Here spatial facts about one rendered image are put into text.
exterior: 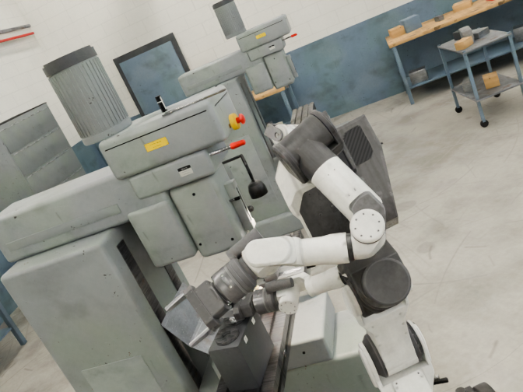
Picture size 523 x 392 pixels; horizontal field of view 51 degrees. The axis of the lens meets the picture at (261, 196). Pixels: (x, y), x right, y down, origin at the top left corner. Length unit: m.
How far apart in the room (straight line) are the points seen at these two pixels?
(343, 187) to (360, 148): 0.23
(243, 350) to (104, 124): 0.95
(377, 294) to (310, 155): 0.36
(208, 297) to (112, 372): 1.22
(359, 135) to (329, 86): 7.10
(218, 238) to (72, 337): 0.75
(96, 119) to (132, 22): 7.03
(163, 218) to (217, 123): 0.44
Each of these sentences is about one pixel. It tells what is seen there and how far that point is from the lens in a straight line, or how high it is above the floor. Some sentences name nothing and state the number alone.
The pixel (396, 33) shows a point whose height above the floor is 0.93.
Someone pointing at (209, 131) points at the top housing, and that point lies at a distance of 1.90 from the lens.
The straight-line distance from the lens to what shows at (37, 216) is 2.33.
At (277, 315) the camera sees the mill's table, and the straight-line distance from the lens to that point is 2.29.
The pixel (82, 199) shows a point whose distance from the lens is 2.20.
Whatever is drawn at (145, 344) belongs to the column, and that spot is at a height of 1.09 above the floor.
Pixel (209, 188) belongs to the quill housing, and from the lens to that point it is 2.01.
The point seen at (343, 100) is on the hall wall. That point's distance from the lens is 8.64.
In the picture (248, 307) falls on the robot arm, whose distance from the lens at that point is 1.92.
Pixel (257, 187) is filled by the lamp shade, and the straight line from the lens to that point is 2.09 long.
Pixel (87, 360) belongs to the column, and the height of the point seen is 1.09.
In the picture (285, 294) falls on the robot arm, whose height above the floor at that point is 1.22.
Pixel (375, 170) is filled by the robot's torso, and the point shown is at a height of 1.60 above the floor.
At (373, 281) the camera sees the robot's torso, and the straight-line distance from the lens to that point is 1.32.
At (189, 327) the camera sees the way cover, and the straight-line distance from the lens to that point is 2.41.
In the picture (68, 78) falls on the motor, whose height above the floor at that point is 2.13.
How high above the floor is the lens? 2.13
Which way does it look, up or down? 19 degrees down
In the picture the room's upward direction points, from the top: 24 degrees counter-clockwise
